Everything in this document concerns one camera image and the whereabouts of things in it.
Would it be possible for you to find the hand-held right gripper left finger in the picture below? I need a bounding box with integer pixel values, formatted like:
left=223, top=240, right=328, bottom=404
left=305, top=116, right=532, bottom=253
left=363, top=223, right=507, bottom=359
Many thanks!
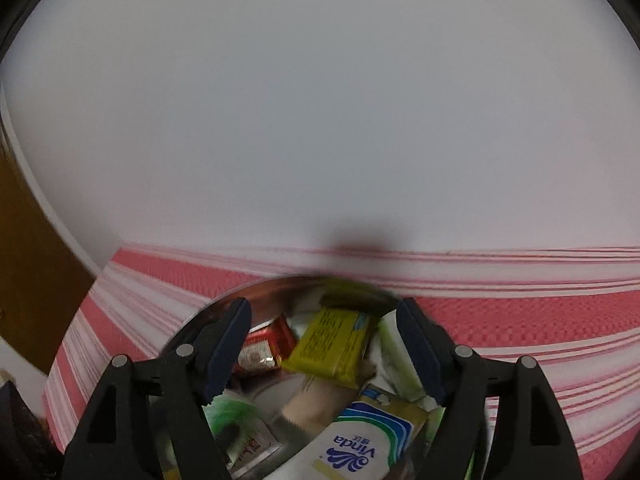
left=60, top=297, right=252, bottom=480

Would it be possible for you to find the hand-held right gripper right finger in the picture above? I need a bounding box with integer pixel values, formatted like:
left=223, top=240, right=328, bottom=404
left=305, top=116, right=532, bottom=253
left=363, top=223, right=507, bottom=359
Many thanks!
left=395, top=297, right=583, bottom=480

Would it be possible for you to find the green and white packet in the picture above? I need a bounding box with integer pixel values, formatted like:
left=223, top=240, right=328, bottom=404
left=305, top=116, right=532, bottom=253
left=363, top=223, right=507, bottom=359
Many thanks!
left=376, top=310, right=428, bottom=403

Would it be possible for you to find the red snack packet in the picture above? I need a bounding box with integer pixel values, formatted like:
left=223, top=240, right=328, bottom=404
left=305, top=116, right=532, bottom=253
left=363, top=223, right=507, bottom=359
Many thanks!
left=234, top=314, right=298, bottom=377

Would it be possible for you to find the steel bowl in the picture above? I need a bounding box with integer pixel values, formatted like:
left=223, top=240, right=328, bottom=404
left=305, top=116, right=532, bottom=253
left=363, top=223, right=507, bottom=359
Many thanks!
left=155, top=272, right=481, bottom=480

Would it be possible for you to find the green snack packet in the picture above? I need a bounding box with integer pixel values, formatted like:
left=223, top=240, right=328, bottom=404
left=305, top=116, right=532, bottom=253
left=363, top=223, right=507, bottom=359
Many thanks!
left=204, top=392, right=261, bottom=443

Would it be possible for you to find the yellow packet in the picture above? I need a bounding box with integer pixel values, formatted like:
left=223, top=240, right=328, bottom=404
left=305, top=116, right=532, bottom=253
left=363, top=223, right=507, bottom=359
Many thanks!
left=281, top=306, right=377, bottom=391

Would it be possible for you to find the white tissue pack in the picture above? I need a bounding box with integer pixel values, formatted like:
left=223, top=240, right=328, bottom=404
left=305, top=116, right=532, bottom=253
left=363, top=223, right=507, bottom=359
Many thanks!
left=265, top=385, right=431, bottom=480

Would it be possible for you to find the red and white packet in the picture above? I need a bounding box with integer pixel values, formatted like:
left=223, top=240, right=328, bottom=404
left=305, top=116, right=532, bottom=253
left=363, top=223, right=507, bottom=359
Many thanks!
left=222, top=422, right=283, bottom=468

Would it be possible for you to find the red striped bed sheet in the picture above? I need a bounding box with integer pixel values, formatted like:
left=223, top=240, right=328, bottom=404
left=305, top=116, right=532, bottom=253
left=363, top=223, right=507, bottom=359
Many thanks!
left=42, top=244, right=640, bottom=480

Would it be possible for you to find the wooden door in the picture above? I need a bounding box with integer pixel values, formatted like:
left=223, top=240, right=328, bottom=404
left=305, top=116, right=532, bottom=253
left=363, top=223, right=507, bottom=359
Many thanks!
left=0, top=145, right=98, bottom=376

